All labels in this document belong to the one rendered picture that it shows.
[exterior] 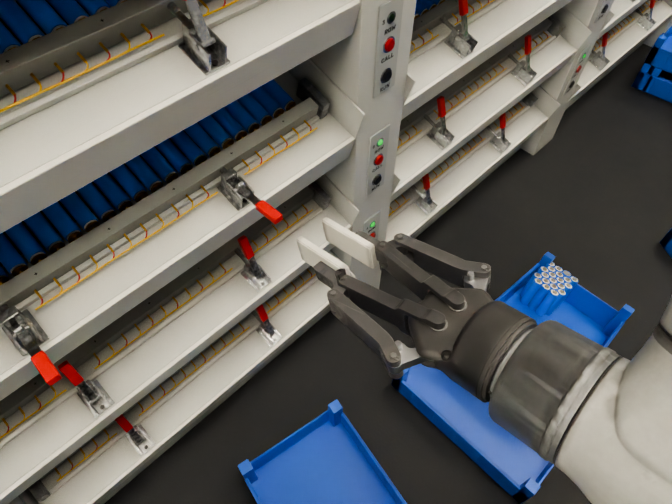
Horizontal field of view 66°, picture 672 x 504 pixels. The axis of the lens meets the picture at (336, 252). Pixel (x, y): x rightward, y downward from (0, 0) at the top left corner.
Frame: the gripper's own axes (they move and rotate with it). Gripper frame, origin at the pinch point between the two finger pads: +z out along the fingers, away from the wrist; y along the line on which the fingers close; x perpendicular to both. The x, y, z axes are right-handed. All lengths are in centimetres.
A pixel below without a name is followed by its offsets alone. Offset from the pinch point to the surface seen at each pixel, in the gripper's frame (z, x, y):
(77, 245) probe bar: 19.8, 3.5, -18.0
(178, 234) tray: 17.4, -0.6, -8.8
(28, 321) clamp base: 16.5, 1.3, -25.8
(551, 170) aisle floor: 21, -53, 87
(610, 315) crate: -11, -57, 55
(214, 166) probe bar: 19.3, 3.2, -0.8
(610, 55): 26, -38, 121
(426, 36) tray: 21.4, 1.6, 40.2
